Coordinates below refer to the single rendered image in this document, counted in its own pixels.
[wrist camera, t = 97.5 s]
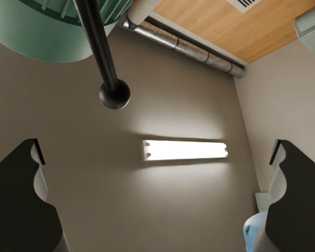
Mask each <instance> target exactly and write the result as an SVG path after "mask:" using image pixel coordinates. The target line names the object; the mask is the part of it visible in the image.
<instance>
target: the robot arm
mask: <svg viewBox="0 0 315 252"><path fill-rule="evenodd" d="M43 165H45V161H44V158H43V155H42V152H41V149H40V146H39V143H38V140H37V138H34V139H33V138H28V139H26V140H24V141H23V142H22V143H21V144H20V145H18V146H17V147H16V148H15V149H14V150H13V151H12V152H11V153H10V154H9V155H8V156H6V157H5V158H4V159H3V160H2V161H1V162H0V252H71V251H70V248H69V245H68V242H67V239H66V236H65V233H64V230H63V227H62V224H61V221H60V218H59V215H58V213H57V210H56V208H55V207H54V206H53V205H51V204H49V203H47V202H45V200H46V198H47V195H48V193H49V191H48V188H47V185H46V182H45V179H44V176H43V173H42V171H41V170H42V168H43ZM269 165H272V168H273V170H274V172H275V175H274V178H273V180H272V183H271V185H270V187H269V190H268V191H269V193H270V195H271V197H272V200H273V203H272V204H271V205H270V206H269V208H268V210H266V211H263V212H260V213H258V214H255V215H254V216H252V217H250V218H249V219H248V220H247V221H246V222H245V224H244V226H243V234H244V238H245V243H246V252H315V162H314V161H312V160H311V159H310V158H309V157H308V156H307V155H305V154H304V153H303V152H302V151H301V150H300V149H298V148H297V147H296V146H295V145H294V144H293V143H291V142H290V141H289V140H285V139H276V140H275V143H274V145H273V149H272V153H271V157H270V161H269Z"/></svg>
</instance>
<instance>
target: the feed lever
mask: <svg viewBox="0 0 315 252"><path fill-rule="evenodd" d="M72 1H73V4H74V7H75V9H76V12H77V14H78V17H79V20H80V22H81V25H82V27H83V30H84V33H85V35H86V38H87V40H88V43H89V46H90V48H91V51H92V53H93V56H94V58H95V61H96V64H97V66H98V69H99V71H100V74H101V77H102V79H103V82H104V83H103V84H102V85H101V87H100V90H99V98H100V100H101V102H102V103H103V104H104V105H105V106H106V107H108V108H109V109H113V110H118V109H121V108H123V107H125V106H126V105H127V104H128V102H129V100H130V97H131V91H130V88H129V86H128V85H127V84H126V83H125V82H124V81H123V80H121V79H118V78H117V74H116V70H115V67H114V63H113V59H112V55H111V51H110V47H109V44H108V40H107V36H106V32H105V28H104V25H103V21H102V17H101V13H100V9H99V6H98V2H97V0H72Z"/></svg>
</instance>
